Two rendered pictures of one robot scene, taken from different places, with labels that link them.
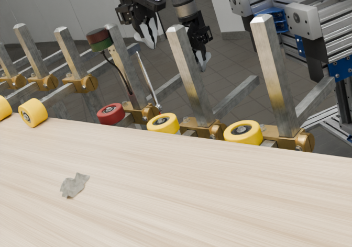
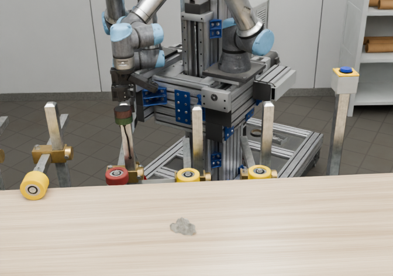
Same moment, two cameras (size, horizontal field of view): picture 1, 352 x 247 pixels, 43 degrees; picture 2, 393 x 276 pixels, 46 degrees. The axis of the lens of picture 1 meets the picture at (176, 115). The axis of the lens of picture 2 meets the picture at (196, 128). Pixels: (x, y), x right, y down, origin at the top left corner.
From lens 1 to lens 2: 118 cm
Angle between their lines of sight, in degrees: 46
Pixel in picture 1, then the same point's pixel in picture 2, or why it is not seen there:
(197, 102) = (200, 158)
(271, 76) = (268, 137)
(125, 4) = (120, 85)
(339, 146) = not seen: hidden behind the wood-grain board
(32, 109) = (43, 180)
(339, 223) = (365, 202)
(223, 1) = not seen: outside the picture
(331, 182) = (341, 187)
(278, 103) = (267, 153)
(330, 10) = (235, 93)
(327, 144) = not seen: hidden behind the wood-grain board
